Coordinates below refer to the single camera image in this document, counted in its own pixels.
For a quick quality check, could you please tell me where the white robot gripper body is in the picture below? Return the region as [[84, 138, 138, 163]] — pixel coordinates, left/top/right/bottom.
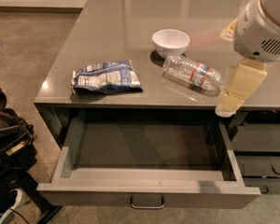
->
[[233, 0, 280, 62]]

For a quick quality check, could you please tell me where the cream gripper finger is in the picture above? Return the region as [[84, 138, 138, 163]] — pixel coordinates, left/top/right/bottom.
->
[[215, 59, 267, 118], [220, 20, 237, 41]]

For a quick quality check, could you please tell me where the grey drawer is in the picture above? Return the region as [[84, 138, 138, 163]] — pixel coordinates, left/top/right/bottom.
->
[[244, 178, 280, 194], [38, 109, 260, 209], [229, 111, 280, 152], [237, 156, 280, 177]]

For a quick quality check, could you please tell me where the grey right top drawer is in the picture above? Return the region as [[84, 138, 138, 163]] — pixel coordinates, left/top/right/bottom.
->
[[229, 111, 280, 152]]

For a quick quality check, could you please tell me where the grey right middle drawer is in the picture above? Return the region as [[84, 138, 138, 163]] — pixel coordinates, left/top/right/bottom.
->
[[237, 156, 280, 177]]

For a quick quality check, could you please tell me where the grey drawer cabinet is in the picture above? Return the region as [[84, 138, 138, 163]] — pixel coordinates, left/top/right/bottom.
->
[[35, 0, 280, 203]]

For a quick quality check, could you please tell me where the grey right bottom drawer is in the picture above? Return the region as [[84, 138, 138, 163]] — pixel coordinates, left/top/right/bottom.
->
[[244, 178, 280, 194]]

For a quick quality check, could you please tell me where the clear plastic water bottle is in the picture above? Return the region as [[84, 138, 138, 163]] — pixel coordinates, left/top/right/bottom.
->
[[162, 55, 222, 91]]

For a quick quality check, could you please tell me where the white bowl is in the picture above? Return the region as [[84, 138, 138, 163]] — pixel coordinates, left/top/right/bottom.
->
[[152, 29, 190, 59]]

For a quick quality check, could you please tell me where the blue white snack bag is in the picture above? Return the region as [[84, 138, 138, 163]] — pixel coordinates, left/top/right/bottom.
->
[[71, 60, 143, 94]]

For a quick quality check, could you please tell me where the black bag on chair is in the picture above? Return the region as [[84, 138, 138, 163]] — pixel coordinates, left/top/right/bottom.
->
[[0, 89, 37, 187]]

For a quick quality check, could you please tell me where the white shoe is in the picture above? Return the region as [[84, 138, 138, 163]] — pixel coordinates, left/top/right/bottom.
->
[[0, 189, 22, 224]]

